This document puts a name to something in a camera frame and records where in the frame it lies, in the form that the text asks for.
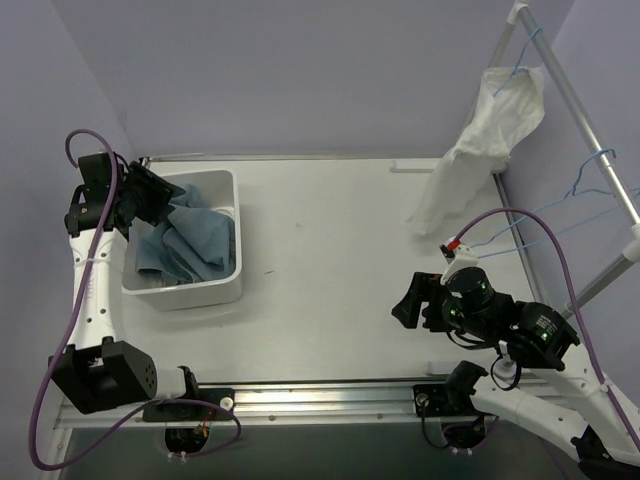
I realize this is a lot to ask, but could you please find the light blue denim skirt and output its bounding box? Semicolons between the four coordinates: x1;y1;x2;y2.
135;184;236;287

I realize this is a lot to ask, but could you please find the blue wire skirt hanger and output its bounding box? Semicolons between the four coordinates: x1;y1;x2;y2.
471;154;617;249

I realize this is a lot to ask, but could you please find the white shirt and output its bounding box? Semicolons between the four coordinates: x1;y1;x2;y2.
407;67;545;235

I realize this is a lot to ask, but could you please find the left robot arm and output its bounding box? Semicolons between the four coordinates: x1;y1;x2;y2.
49;153;202;419

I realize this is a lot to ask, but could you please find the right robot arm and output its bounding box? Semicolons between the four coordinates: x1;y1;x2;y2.
391;267;639;479

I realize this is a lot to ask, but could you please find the white plastic bin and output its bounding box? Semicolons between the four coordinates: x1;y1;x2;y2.
122;169;242;311

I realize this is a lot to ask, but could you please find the metal clothes rack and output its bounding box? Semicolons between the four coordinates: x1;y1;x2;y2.
505;1;639;320

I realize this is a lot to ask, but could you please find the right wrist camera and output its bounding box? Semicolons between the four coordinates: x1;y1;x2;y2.
440;238;479;285

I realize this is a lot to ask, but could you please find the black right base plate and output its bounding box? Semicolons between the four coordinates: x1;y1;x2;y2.
412;383;472;418

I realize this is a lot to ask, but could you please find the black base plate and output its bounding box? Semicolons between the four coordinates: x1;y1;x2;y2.
412;383;472;418
142;387;236;423

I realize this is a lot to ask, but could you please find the aluminium mounting rail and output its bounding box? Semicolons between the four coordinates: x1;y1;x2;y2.
54;375;556;429

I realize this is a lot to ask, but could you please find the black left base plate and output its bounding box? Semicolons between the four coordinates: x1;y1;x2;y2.
142;387;236;423

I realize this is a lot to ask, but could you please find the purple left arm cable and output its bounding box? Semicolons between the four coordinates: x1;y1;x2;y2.
28;129;244;471

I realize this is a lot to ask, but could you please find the blue wire shirt hanger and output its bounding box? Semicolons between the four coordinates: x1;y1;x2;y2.
493;27;543;97

